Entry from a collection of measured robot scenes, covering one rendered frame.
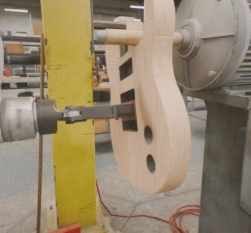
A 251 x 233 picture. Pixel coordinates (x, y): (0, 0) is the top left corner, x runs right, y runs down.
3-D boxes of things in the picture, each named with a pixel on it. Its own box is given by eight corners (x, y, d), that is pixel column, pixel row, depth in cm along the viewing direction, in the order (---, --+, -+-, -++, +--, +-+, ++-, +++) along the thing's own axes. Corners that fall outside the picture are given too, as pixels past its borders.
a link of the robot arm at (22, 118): (2, 144, 38) (38, 140, 40) (-1, 94, 38) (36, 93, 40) (11, 140, 46) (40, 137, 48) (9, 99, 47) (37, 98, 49)
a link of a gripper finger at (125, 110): (108, 108, 46) (112, 107, 43) (130, 106, 47) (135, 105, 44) (109, 115, 45) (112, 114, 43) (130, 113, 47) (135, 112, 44)
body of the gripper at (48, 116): (38, 134, 48) (80, 130, 51) (36, 136, 40) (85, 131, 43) (37, 102, 49) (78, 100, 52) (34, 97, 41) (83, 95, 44)
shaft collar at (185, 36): (186, 25, 50) (192, 40, 49) (177, 38, 54) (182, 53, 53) (179, 25, 50) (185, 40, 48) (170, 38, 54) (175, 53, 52)
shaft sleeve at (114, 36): (178, 29, 50) (182, 40, 49) (172, 38, 53) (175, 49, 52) (106, 25, 44) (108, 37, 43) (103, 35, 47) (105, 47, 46)
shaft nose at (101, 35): (105, 28, 44) (107, 37, 43) (103, 35, 46) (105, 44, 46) (96, 27, 44) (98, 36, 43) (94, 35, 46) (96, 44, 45)
